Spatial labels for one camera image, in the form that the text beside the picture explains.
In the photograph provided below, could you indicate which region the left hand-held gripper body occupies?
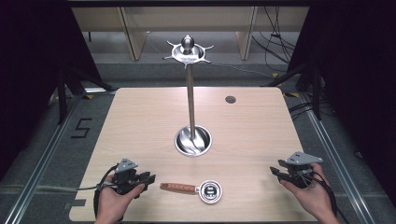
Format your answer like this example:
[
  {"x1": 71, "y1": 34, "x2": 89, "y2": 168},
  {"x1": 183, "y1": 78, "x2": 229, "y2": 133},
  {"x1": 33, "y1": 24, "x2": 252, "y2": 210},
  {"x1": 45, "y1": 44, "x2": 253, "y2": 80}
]
[{"x1": 111, "y1": 157, "x2": 145, "y2": 196}]

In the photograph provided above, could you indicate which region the grey cable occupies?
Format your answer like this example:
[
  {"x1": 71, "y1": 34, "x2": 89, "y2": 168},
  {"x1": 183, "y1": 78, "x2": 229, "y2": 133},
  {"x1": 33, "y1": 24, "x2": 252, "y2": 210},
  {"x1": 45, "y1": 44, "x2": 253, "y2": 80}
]
[{"x1": 0, "y1": 185, "x2": 106, "y2": 192}]

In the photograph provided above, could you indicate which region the thin white floor cable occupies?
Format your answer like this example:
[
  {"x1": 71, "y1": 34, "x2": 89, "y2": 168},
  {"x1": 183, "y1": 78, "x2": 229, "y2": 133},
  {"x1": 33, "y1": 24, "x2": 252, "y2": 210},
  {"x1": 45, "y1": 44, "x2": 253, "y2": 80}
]
[{"x1": 210, "y1": 63, "x2": 274, "y2": 79}]

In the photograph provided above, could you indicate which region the person's left hand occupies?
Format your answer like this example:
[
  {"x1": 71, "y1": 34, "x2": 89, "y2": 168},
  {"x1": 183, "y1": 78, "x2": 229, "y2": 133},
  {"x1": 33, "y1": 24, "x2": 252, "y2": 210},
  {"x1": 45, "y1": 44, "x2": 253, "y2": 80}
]
[{"x1": 94, "y1": 174, "x2": 146, "y2": 221}]

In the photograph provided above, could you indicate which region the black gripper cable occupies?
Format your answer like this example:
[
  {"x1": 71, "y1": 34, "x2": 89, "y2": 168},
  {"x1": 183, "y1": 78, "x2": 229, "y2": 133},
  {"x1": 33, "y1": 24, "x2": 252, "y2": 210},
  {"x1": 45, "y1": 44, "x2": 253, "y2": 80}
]
[
  {"x1": 300, "y1": 170, "x2": 351, "y2": 224},
  {"x1": 92, "y1": 163, "x2": 120, "y2": 218}
]

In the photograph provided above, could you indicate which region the person's right hand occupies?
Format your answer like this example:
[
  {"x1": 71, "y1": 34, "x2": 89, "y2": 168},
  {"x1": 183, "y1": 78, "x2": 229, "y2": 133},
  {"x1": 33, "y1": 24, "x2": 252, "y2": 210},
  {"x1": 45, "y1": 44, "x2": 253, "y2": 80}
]
[{"x1": 279, "y1": 162, "x2": 338, "y2": 222}]

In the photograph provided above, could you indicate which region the aluminium floor rail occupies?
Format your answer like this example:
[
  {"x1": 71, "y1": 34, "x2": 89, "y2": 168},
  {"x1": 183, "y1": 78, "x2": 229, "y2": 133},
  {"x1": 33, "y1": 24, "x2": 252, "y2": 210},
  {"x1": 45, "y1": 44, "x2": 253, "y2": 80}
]
[
  {"x1": 2, "y1": 94, "x2": 82, "y2": 224},
  {"x1": 297, "y1": 92, "x2": 376, "y2": 224}
]

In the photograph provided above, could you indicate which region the bundle of black floor cables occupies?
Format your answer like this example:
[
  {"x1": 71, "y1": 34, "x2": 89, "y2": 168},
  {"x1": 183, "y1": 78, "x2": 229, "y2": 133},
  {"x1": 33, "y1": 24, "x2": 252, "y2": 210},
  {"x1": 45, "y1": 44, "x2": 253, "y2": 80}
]
[{"x1": 251, "y1": 6, "x2": 297, "y2": 64}]

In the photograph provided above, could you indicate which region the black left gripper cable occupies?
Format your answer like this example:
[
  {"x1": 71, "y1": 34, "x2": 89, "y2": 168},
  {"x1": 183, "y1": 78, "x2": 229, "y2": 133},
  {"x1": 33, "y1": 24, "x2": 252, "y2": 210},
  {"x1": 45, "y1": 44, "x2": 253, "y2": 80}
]
[{"x1": 92, "y1": 163, "x2": 120, "y2": 218}]

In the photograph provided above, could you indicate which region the black metal stand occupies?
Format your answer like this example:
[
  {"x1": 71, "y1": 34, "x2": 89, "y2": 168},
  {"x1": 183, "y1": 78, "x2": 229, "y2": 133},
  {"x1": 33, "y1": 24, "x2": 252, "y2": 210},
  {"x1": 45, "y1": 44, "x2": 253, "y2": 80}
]
[
  {"x1": 261, "y1": 61, "x2": 325, "y2": 121},
  {"x1": 55, "y1": 63, "x2": 117, "y2": 126}
]

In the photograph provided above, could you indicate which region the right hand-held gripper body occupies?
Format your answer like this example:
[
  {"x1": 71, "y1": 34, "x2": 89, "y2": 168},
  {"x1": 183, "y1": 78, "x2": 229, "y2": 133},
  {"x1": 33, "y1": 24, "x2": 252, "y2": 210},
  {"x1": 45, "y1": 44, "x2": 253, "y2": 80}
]
[{"x1": 277, "y1": 151, "x2": 324, "y2": 189}]

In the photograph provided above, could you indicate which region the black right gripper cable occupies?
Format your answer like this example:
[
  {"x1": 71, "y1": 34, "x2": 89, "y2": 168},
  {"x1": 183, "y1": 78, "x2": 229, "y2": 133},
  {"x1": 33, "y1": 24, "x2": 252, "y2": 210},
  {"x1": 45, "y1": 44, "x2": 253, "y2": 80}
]
[{"x1": 300, "y1": 170, "x2": 351, "y2": 224}]

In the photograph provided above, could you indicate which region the black curtain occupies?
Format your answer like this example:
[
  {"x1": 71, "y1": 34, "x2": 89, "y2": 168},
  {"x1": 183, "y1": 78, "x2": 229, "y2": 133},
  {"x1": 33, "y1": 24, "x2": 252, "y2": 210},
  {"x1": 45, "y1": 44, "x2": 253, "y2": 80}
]
[
  {"x1": 0, "y1": 0, "x2": 104, "y2": 183},
  {"x1": 286, "y1": 0, "x2": 396, "y2": 200}
]

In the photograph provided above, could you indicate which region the steel utensil rack with hooks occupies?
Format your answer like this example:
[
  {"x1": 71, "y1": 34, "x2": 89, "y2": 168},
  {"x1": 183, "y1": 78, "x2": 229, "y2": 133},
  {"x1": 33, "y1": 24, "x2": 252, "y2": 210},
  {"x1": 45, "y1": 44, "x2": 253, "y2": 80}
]
[{"x1": 163, "y1": 34, "x2": 215, "y2": 158}]

